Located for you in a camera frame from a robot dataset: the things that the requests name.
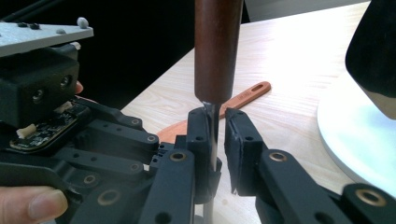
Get wooden spatula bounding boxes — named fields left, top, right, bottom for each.
left=156, top=80, right=272, bottom=145

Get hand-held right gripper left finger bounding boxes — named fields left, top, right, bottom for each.
left=186, top=106, right=223, bottom=205

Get steel ladle with wooden handle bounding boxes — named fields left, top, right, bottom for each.
left=193, top=0, right=245, bottom=224

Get stainless steel kitchen utensil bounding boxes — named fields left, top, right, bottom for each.
left=344, top=0, right=396, bottom=121

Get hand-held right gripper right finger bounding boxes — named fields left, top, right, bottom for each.
left=223, top=107, right=266, bottom=196

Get white utensil rack stand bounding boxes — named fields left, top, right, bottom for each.
left=317, top=83, right=396, bottom=199

